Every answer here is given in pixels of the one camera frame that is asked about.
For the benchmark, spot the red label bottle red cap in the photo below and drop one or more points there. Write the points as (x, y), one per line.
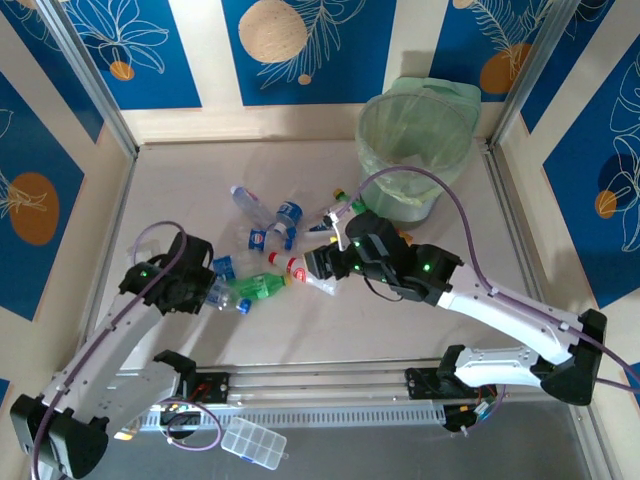
(287, 262)

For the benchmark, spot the Pocari label bottle white cap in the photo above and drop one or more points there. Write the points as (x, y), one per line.
(225, 266)

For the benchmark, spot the soda water bottle blue cap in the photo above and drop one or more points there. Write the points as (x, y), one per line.
(230, 300)

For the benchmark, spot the blue label bottle white cap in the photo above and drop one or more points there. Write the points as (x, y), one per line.
(290, 211)

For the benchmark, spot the green Sprite bottle yellow cap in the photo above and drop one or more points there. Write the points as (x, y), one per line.
(255, 286)
(356, 205)

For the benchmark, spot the Pepsi label bottle blue cap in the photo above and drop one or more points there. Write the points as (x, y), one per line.
(258, 239)

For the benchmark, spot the clear bottle red purple print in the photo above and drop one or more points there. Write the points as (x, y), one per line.
(250, 202)

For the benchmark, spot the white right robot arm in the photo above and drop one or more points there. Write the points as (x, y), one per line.
(510, 310)

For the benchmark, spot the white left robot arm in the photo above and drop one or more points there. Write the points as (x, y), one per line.
(115, 340)

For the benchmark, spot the green mesh trash bin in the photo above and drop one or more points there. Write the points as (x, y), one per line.
(435, 85)

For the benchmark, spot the clear plastic box yellow label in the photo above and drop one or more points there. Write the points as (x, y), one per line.
(312, 242)

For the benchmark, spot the clear plastic organiser box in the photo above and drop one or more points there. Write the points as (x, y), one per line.
(252, 442)

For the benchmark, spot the aluminium side rail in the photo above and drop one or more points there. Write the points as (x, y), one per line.
(120, 210)
(515, 225)

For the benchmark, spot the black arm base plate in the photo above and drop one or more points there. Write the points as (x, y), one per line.
(215, 387)
(417, 382)

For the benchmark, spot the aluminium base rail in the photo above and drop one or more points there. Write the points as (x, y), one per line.
(320, 380)

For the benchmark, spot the aluminium frame post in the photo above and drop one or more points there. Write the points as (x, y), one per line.
(90, 85)
(530, 75)

